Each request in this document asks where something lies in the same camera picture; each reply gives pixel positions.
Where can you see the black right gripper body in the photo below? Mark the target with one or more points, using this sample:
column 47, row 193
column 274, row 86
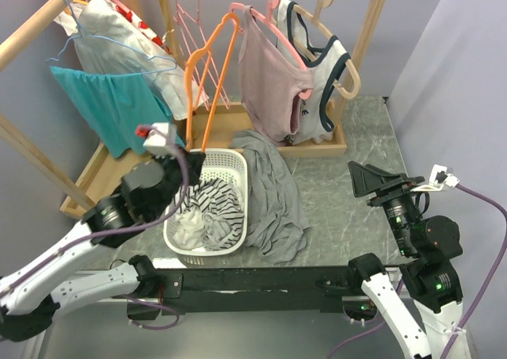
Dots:
column 392, row 193

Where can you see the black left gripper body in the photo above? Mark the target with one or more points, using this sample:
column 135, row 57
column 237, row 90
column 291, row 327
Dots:
column 174, row 174

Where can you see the black white striped tank top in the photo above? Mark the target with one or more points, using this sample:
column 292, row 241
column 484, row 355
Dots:
column 219, row 201

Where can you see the grey tank top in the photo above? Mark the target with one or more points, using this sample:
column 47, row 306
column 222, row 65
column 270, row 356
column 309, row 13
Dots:
column 276, row 220

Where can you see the orange plastic hanger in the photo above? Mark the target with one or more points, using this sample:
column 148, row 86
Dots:
column 194, row 97

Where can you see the mauve tank top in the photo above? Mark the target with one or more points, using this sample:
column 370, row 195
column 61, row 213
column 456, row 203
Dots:
column 269, row 85

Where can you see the thick pink plastic hanger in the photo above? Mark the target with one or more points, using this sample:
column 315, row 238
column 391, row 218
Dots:
column 269, row 23

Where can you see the thin pink wire hanger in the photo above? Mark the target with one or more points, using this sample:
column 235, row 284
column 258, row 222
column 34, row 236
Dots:
column 190, row 44

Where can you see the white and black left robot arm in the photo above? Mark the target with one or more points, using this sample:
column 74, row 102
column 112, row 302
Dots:
column 45, row 288

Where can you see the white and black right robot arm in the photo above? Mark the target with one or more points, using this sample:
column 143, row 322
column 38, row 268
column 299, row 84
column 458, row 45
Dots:
column 430, row 279

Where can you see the white navy trimmed tank top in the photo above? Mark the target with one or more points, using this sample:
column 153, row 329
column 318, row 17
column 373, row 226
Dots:
column 326, row 65

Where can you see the wooden back clothes rack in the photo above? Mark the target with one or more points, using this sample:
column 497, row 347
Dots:
column 229, row 121

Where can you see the wooden clothes rack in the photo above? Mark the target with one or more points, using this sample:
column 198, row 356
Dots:
column 33, row 101
column 229, row 121

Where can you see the teal garment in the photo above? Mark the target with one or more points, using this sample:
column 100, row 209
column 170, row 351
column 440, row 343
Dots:
column 113, row 105

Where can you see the wooden left clothes rack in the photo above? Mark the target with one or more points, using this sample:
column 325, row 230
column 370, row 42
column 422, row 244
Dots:
column 33, row 101

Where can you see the white red patterned garment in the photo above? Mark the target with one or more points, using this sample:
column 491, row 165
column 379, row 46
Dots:
column 146, row 30

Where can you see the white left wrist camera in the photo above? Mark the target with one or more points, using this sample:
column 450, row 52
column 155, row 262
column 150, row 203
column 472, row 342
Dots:
column 159, row 138

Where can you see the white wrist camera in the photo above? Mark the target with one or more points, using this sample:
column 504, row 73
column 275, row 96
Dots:
column 439, row 178
column 159, row 138

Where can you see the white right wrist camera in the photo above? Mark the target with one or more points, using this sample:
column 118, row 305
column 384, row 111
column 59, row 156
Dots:
column 439, row 178

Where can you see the blue wire hanger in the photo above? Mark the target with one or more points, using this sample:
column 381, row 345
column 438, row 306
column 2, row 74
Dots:
column 83, row 33

